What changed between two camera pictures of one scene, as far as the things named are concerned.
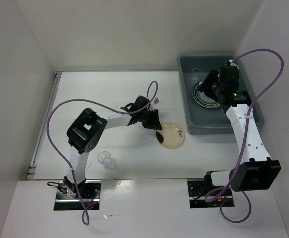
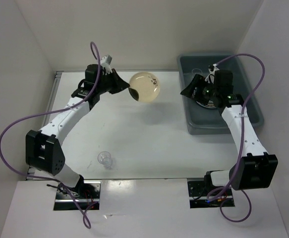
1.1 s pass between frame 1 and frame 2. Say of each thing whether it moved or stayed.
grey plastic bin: stayed
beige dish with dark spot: moved
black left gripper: moved
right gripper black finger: moved
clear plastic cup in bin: stayed
